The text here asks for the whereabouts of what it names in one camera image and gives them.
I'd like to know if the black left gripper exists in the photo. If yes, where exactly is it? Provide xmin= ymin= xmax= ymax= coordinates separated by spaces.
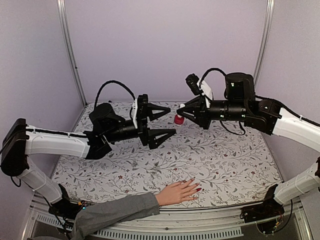
xmin=104 ymin=102 xmax=177 ymax=149

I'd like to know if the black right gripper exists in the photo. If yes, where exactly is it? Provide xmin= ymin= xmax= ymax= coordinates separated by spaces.
xmin=177 ymin=94 xmax=248 ymax=130

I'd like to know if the red nail polish bottle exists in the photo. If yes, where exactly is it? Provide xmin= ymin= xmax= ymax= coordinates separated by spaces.
xmin=174 ymin=114 xmax=185 ymax=125

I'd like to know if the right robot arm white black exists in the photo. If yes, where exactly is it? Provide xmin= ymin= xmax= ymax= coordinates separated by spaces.
xmin=176 ymin=69 xmax=320 ymax=152

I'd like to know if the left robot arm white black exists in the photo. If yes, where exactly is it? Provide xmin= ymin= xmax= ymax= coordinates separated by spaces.
xmin=0 ymin=94 xmax=176 ymax=217

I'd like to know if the grey sleeved forearm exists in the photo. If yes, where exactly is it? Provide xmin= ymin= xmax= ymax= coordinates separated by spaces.
xmin=72 ymin=192 xmax=160 ymax=240

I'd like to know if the mannequin hand with nails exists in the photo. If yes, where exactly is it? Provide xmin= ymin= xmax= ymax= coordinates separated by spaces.
xmin=155 ymin=178 xmax=202 ymax=207

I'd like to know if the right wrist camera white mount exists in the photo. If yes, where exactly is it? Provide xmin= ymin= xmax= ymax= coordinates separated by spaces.
xmin=185 ymin=73 xmax=214 ymax=109

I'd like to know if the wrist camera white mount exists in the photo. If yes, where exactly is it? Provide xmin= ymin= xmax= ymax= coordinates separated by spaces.
xmin=185 ymin=73 xmax=214 ymax=109
xmin=130 ymin=98 xmax=138 ymax=129

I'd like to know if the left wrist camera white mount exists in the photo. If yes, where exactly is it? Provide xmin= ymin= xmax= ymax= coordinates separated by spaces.
xmin=130 ymin=98 xmax=138 ymax=129

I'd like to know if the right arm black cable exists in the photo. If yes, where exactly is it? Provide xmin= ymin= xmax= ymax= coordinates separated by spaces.
xmin=199 ymin=67 xmax=227 ymax=83

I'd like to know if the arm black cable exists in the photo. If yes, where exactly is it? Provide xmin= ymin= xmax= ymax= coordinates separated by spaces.
xmin=199 ymin=67 xmax=227 ymax=83
xmin=93 ymin=79 xmax=137 ymax=108

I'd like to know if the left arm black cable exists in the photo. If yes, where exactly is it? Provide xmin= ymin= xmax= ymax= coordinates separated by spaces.
xmin=93 ymin=79 xmax=137 ymax=108

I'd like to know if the aluminium front rail frame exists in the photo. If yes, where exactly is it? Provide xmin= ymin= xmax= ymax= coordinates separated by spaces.
xmin=22 ymin=192 xmax=313 ymax=240

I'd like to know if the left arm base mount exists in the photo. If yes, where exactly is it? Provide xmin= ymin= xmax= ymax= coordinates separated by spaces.
xmin=48 ymin=184 xmax=91 ymax=220

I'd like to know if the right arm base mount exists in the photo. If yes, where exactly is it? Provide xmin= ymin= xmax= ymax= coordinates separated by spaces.
xmin=239 ymin=184 xmax=293 ymax=236

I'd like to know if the aluminium corner post right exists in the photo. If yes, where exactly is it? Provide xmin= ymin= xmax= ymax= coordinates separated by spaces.
xmin=253 ymin=0 xmax=275 ymax=87

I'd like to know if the aluminium corner post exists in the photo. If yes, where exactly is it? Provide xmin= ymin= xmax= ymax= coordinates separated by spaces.
xmin=253 ymin=0 xmax=275 ymax=87
xmin=56 ymin=0 xmax=88 ymax=107

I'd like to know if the aluminium corner post left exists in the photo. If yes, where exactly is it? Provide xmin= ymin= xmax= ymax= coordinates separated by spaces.
xmin=56 ymin=0 xmax=88 ymax=107

